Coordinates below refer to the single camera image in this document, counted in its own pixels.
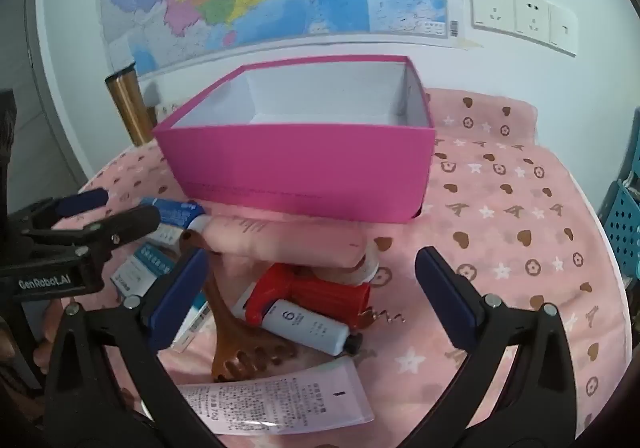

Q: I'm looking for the white blue-label medicine box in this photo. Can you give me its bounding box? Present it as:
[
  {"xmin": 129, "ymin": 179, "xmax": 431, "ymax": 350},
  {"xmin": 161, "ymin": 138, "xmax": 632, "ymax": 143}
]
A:
[{"xmin": 110, "ymin": 252, "xmax": 177, "ymax": 295}]

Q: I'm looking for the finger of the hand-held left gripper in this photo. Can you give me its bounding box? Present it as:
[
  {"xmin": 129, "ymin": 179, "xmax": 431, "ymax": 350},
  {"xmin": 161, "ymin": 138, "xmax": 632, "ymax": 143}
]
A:
[
  {"xmin": 7, "ymin": 188, "xmax": 110, "ymax": 231},
  {"xmin": 25, "ymin": 205, "xmax": 161, "ymax": 261}
]

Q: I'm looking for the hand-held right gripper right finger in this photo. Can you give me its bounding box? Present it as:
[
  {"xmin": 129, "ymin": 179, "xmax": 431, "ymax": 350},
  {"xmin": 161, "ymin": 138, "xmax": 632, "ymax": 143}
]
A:
[{"xmin": 400, "ymin": 247, "xmax": 591, "ymax": 448}]

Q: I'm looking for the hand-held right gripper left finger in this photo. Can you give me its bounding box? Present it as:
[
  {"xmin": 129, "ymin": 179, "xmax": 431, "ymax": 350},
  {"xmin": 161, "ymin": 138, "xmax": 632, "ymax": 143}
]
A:
[{"xmin": 45, "ymin": 245, "xmax": 221, "ymax": 448}]

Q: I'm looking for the pink printed cloth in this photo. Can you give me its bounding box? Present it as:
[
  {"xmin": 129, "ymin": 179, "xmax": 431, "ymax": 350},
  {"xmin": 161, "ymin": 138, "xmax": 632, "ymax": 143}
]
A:
[{"xmin": 50, "ymin": 88, "xmax": 631, "ymax": 448}]

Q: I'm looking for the white tube black cap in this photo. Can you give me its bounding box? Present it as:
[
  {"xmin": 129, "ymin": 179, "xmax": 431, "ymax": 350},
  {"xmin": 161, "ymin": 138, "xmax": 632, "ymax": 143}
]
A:
[{"xmin": 260, "ymin": 299, "xmax": 363, "ymax": 356}]

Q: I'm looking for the brown wooden massage comb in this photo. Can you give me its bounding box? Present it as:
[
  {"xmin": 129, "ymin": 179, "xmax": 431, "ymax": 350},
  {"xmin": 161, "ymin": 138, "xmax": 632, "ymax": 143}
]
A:
[{"xmin": 180, "ymin": 228, "xmax": 298, "ymax": 383}]

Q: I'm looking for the pink cardboard box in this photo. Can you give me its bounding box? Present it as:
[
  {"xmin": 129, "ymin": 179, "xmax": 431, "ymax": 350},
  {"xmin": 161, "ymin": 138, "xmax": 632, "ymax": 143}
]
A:
[{"xmin": 152, "ymin": 55, "xmax": 437, "ymax": 225}]

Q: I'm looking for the white wall socket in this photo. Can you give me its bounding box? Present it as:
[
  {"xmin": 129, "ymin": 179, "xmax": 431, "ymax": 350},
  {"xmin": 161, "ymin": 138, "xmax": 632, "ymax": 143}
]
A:
[
  {"xmin": 515, "ymin": 0, "xmax": 551, "ymax": 39},
  {"xmin": 468, "ymin": 0, "xmax": 518, "ymax": 34}
]

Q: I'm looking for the gold thermos cup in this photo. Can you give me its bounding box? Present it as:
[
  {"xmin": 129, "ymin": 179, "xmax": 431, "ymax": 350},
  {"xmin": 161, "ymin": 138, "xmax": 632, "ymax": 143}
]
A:
[{"xmin": 104, "ymin": 62, "xmax": 158, "ymax": 146}]

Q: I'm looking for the white tape roll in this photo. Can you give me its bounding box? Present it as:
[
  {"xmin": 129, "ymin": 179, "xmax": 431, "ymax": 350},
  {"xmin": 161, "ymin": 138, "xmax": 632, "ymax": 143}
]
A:
[{"xmin": 345, "ymin": 248, "xmax": 383, "ymax": 286}]

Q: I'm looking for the red corkscrew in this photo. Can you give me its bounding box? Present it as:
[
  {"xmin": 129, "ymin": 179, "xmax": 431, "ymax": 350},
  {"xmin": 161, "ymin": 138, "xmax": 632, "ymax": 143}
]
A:
[{"xmin": 232, "ymin": 263, "xmax": 406, "ymax": 331}]

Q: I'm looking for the peach pink cosmetic tube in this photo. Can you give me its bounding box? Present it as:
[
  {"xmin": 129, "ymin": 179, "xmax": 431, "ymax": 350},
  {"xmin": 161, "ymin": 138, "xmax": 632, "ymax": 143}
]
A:
[{"xmin": 187, "ymin": 215, "xmax": 368, "ymax": 274}]

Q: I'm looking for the pale pink printed tube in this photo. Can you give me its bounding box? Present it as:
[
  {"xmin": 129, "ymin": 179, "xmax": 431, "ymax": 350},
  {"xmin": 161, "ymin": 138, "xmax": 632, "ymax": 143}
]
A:
[{"xmin": 177, "ymin": 360, "xmax": 376, "ymax": 436}]

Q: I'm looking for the blue perforated plastic basket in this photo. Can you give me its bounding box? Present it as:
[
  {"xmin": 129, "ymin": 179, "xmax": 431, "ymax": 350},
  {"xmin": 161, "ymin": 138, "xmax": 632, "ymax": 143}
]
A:
[{"xmin": 602, "ymin": 168, "xmax": 640, "ymax": 279}]

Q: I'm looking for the teal white medicine box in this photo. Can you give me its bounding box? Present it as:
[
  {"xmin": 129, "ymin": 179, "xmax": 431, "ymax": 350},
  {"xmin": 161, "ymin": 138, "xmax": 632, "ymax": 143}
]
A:
[{"xmin": 172, "ymin": 289, "xmax": 213, "ymax": 354}]

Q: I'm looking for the blue white medicine box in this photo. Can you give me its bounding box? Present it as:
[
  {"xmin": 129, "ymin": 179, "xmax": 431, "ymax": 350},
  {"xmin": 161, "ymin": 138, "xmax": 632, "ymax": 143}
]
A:
[{"xmin": 139, "ymin": 197, "xmax": 206, "ymax": 229}]

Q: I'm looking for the small white medicine box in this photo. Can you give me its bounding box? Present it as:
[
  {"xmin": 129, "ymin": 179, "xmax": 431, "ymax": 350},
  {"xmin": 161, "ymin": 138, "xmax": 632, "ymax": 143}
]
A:
[{"xmin": 145, "ymin": 224, "xmax": 183, "ymax": 251}]

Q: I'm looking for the grey door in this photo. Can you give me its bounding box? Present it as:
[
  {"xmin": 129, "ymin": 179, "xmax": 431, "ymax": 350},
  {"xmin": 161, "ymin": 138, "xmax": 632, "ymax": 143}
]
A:
[{"xmin": 0, "ymin": 0, "xmax": 91, "ymax": 189}]

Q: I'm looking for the white power strip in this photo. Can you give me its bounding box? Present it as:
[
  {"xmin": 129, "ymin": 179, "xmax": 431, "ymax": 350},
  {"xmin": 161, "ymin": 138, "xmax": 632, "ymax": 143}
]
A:
[{"xmin": 152, "ymin": 100, "xmax": 181, "ymax": 121}]

